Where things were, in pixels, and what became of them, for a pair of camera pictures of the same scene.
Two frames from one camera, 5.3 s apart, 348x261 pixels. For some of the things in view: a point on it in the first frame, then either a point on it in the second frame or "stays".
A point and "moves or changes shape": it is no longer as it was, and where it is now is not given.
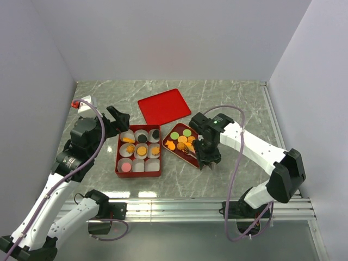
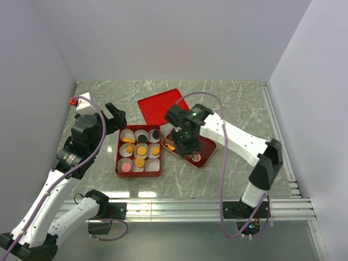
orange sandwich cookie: [191, 148] moves or changes shape
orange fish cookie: [128, 140] stays
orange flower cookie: [155, 150] stays
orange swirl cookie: [130, 149] stays
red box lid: [163, 107] stays
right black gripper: [215, 157] -> [182, 148]
